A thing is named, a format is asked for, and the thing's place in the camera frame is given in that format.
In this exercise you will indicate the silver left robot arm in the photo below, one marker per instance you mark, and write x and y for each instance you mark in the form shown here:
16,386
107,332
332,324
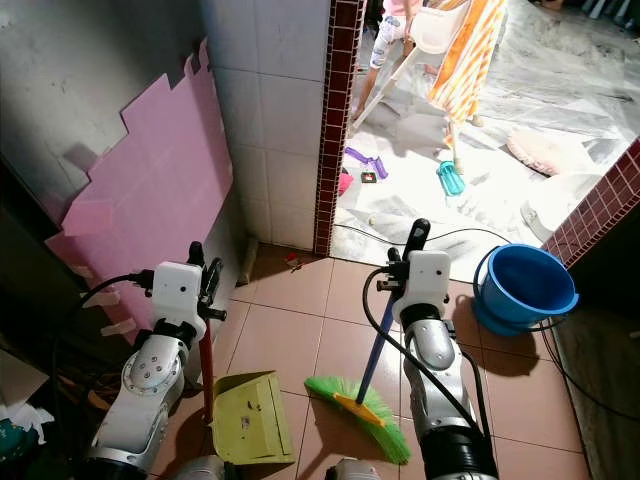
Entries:
150,385

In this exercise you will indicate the teal plastic bottle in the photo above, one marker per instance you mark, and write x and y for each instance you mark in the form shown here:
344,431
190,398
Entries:
450,180

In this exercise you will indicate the small black square item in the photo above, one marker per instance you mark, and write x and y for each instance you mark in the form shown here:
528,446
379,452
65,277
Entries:
368,177

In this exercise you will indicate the pink foam panel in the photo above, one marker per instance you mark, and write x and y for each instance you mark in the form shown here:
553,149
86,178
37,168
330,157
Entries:
155,185

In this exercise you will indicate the small red scrap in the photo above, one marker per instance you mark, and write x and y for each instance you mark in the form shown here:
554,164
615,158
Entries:
292,262

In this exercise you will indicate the small pink toy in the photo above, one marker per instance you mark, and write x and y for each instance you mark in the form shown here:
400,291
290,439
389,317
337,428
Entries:
345,184

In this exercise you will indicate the purple plastic toy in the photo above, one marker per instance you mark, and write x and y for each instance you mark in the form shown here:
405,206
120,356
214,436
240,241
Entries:
365,160

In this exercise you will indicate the blue plastic bucket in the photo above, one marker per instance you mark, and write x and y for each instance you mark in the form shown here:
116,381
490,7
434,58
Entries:
525,290

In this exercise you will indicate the pink mop head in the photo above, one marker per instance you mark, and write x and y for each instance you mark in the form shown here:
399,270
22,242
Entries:
540,152

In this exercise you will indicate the grey robot left leg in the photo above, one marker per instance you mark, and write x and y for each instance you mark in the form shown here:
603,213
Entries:
210,468

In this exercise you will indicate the grey robot leg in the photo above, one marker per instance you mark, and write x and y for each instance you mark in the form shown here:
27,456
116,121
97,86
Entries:
210,468
352,470

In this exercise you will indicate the orange white striped cloth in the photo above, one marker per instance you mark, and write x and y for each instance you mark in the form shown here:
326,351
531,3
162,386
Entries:
468,60

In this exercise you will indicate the person's legs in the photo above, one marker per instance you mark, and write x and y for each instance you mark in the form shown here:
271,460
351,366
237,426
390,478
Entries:
388,40

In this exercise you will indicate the grey robot right leg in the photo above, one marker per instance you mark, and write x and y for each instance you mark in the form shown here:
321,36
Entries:
352,470

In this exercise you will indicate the white plastic chair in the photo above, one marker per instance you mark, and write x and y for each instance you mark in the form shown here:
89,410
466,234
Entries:
430,30

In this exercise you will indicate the crumpled white paper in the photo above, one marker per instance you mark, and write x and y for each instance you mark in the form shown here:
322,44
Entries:
22,412

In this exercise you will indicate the teal box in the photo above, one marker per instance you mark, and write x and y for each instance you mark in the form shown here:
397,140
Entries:
10,445

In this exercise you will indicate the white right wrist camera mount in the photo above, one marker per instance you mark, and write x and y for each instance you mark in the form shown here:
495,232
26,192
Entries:
423,282

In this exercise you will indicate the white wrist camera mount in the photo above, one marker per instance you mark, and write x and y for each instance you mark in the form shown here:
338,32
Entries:
178,295
423,282

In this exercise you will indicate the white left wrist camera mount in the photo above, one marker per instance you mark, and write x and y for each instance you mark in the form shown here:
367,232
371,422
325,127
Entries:
178,295

